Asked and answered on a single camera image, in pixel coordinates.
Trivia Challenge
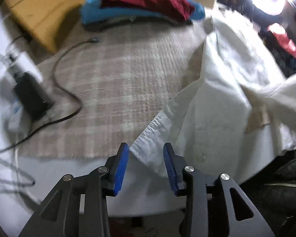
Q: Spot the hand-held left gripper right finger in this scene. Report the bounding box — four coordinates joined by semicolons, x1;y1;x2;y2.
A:
163;142;277;237

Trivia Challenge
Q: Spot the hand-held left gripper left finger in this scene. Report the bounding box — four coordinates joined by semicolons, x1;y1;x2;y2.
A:
18;142;130;237

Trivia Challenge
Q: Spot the white shirt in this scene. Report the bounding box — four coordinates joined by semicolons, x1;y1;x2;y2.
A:
129;10;296;198

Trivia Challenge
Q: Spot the pile of dark clothes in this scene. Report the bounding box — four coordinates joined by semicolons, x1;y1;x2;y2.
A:
258;27;296;78

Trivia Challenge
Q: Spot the black power adapter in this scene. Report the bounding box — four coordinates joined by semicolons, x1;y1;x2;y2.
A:
13;73;55;121

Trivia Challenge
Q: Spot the white power strip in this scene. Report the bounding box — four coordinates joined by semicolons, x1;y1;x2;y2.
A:
0;52;43;131

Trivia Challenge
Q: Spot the blue towel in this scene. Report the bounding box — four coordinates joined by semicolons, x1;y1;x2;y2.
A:
80;0;205;26

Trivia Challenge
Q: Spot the pink red garment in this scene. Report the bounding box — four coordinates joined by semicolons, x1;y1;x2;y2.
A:
265;23;296;61

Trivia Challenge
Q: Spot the pine wood board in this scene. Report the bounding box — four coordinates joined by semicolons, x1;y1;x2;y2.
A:
2;0;89;53

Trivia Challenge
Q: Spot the black cable with metal plug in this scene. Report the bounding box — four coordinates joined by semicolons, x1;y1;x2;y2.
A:
43;38;100;125

